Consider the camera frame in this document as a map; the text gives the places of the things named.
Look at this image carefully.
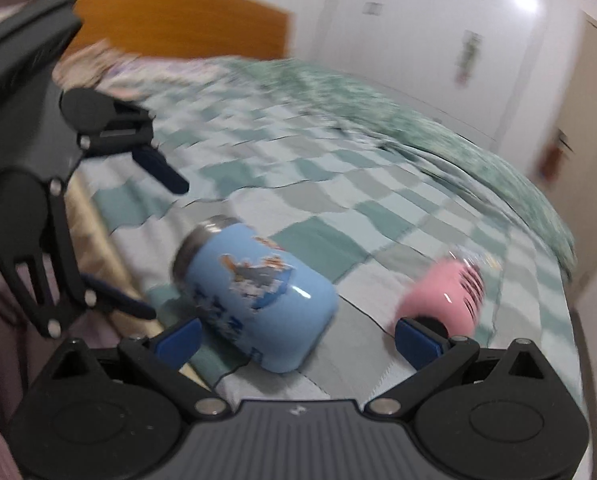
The pink cup with clear lid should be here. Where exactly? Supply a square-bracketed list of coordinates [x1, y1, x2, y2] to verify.
[396, 246, 502, 337]

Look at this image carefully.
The white wardrobe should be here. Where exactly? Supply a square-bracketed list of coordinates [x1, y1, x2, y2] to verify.
[311, 0, 566, 152]

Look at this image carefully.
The blue cartoon steel cup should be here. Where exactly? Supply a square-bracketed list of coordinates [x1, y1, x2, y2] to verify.
[172, 214, 338, 374]

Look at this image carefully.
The floral ruffled pillow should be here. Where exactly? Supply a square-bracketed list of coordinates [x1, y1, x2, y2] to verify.
[52, 39, 170, 91]

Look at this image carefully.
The green checkered bed sheet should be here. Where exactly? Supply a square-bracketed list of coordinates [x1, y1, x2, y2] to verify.
[80, 73, 583, 402]

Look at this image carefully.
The orange wooden headboard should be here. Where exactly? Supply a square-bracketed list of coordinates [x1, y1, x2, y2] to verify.
[71, 0, 291, 60]

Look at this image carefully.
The beige wooden door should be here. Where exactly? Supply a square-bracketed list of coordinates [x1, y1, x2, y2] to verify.
[533, 16, 597, 300]

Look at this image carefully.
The green hanging ornament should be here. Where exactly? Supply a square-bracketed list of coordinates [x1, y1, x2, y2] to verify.
[455, 30, 483, 87]

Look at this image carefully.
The green floral quilt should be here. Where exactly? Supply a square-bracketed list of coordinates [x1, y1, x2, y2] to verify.
[220, 56, 577, 276]

